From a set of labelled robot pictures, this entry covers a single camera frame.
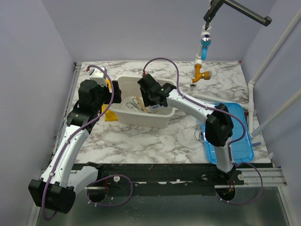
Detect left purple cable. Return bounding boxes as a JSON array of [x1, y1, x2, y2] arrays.
[[42, 65, 135, 221]]

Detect white plastic tub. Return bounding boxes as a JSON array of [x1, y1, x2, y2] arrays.
[[110, 75, 175, 129]]

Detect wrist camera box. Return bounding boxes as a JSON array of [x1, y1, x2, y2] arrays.
[[142, 70, 155, 76], [86, 67, 108, 87]]

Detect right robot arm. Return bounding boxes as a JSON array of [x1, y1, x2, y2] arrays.
[[137, 74, 234, 185]]

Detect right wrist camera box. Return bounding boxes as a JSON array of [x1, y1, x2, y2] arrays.
[[142, 70, 155, 76]]

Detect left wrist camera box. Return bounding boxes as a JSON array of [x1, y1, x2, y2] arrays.
[[86, 67, 108, 87]]

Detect faucet pipe assembly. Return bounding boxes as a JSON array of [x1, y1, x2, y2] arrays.
[[188, 23, 254, 132]]

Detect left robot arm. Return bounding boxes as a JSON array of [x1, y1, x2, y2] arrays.
[[28, 80, 121, 214]]

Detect bag of blue pipettes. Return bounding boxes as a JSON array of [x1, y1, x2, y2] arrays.
[[148, 105, 169, 115]]

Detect white wall pipe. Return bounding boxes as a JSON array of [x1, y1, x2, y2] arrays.
[[242, 0, 301, 143]]

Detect yellow test tube rack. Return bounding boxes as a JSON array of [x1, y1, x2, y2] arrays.
[[104, 79, 118, 121]]

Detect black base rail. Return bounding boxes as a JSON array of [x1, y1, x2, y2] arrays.
[[70, 162, 273, 196]]

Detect blue plastic tray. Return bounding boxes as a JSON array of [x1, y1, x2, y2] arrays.
[[201, 102, 255, 165]]

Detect black overhead camera arm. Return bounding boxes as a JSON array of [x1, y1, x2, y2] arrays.
[[203, 0, 272, 30]]

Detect wooden stick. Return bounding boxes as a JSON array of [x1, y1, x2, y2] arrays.
[[135, 96, 149, 113]]

